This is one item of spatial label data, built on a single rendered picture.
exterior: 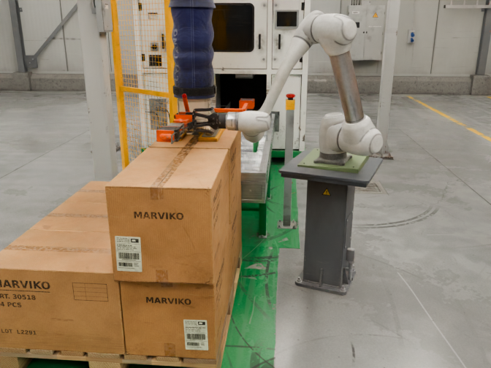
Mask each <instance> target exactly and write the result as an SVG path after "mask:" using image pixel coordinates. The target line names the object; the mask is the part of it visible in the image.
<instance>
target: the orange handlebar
mask: <svg viewBox="0 0 491 368"><path fill-rule="evenodd" d="M247 108H248V103H245V104H244V105H243V108H242V109H235V108H214V110H215V112H244V111H246V110H247ZM173 122H174V123H181V122H182V123H184V128H185V127H187V126H188V124H187V123H190V120H189V119H186V120H183V119H180V118H179V119H175V120H174V121H173ZM170 135H171V134H160V137H161V138H162V139H171V136H170Z"/></svg>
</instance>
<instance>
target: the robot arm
mask: <svg viewBox="0 0 491 368"><path fill-rule="evenodd" d="M356 35H357V25H356V23H355V21H354V20H353V19H351V18H350V17H348V16H346V15H342V14H324V13H323V12H321V11H318V10H314V11H312V12H311V13H310V14H308V15H307V16H306V17H305V18H304V19H303V21H302V22H301V24H300V25H299V26H298V28H297V30H296V31H295V33H294V36H293V37H292V40H291V42H290V45H289V48H288V50H287V52H286V55H285V56H284V58H283V60H282V63H281V65H280V67H279V69H278V71H277V73H276V76H275V78H274V80H273V83H272V85H271V87H270V90H269V92H268V95H267V97H266V99H265V101H264V104H263V105H262V107H261V108H260V110H259V111H244V112H228V113H227V114H226V113H217V112H215V110H214V107H211V108H197V109H194V110H193V112H186V114H179V115H195V116H198V117H202V118H207V119H208V122H207V123H201V124H196V125H194V126H193V130H194V131H195V132H204V133H210V134H214V131H215V129H226V128H227V130H233V131H242V133H243V136H244V137H245V139H247V140H248V141H249V142H258V141H260V140H261V139H262V137H263V136H264V133H265V132H266V131H268V130H269V129H270V124H271V119H270V113H271V111H272V109H273V107H274V105H275V103H276V101H277V99H278V97H279V95H280V93H281V90H282V88H283V86H284V84H285V82H286V80H287V78H288V76H289V74H290V72H291V71H292V69H293V68H294V66H295V64H296V63H297V62H298V61H299V60H300V59H301V58H302V56H303V55H304V54H305V53H306V52H307V51H308V50H309V49H310V47H311V46H312V45H313V44H318V43H319V44H320V45H321V46H322V47H323V49H324V51H325V53H326V54H327V55H329V56H330V61H331V64H332V70H333V73H334V76H335V82H336V85H337V89H338V94H339V97H340V102H341V106H342V109H343V114H342V113H340V112H332V113H328V114H326V115H325V116H324V117H323V118H322V121H321V124H320V128H319V148H320V152H319V157H318V158H317V159H315V160H313V162H314V163H315V164H332V165H338V166H345V163H346V162H347V161H348V160H349V159H350V158H352V155H351V154H354V155H357V156H371V155H373V154H374V153H377V152H378V151H380V149H381V147H382V145H383V137H382V135H381V133H380V131H379V130H378V129H376V127H375V126H374V125H373V123H372V121H371V119H370V118H369V117H368V116H367V115H365V114H364V112H363V108H362V102H361V98H360V95H359V89H358V85H357V79H356V76H355V72H354V66H353V63H352V59H351V53H350V49H351V43H352V41H353V40H354V38H355V36H356ZM208 111H210V112H213V113H212V114H211V115H204V114H201V113H197V112H208ZM203 126H210V127H211V128H213V129H211V130H210V129H197V128H198V127H203ZM347 153H350V154H347Z"/></svg>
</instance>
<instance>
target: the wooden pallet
mask: <svg viewBox="0 0 491 368"><path fill-rule="evenodd" d="M241 264H242V242H241V246H240V252H239V256H238V259H237V265H236V269H235V275H234V279H233V283H232V289H231V292H230V296H229V302H228V306H227V312H226V316H225V319H224V325H223V329H222V333H221V339H220V343H219V347H218V352H217V357H216V360H215V359H190V358H176V357H163V356H138V355H127V354H112V353H87V352H74V351H61V350H36V349H23V348H0V368H26V367H27V366H28V365H29V364H30V362H31V361H32V359H33V358H37V359H61V360H74V361H88V363H89V368H129V365H130V364H149V365H162V366H174V367H193V368H221V363H222V359H223V355H224V349H225V345H226V340H227V334H228V330H229V323H230V319H231V314H232V308H233V304H234V300H235V293H236V289H237V282H238V278H239V274H240V268H241Z"/></svg>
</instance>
